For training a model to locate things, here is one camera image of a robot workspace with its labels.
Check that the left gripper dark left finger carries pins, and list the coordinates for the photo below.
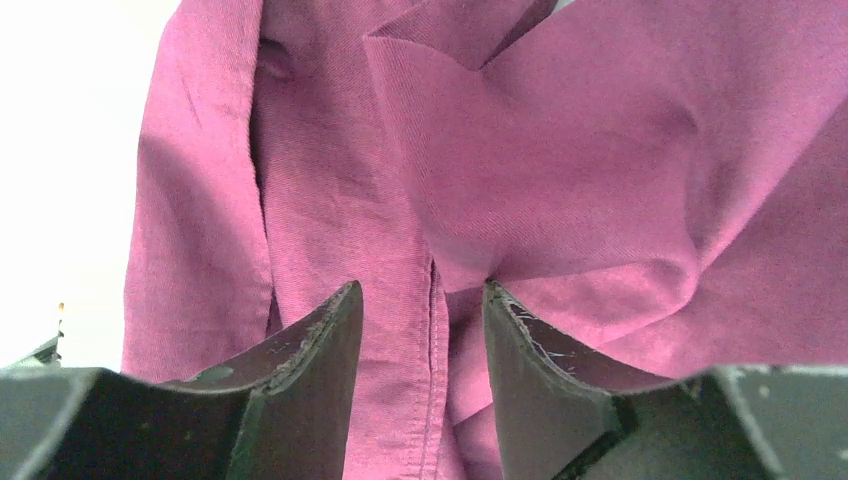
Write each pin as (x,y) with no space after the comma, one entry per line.
(279,410)

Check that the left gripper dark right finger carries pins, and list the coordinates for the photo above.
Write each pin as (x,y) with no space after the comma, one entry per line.
(566,411)

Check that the magenta surgical wrap cloth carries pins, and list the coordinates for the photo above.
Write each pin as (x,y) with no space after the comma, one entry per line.
(666,181)

